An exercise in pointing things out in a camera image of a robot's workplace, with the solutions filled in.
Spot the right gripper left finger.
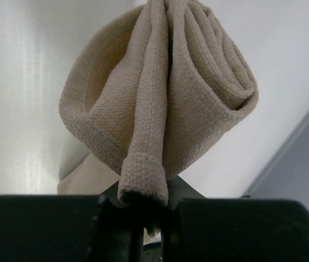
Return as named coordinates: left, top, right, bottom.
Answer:
left=0, top=186, right=144, bottom=261

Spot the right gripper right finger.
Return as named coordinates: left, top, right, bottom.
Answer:
left=161, top=177, right=309, bottom=261

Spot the beige cloth napkin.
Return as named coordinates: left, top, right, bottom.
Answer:
left=57, top=0, right=259, bottom=238

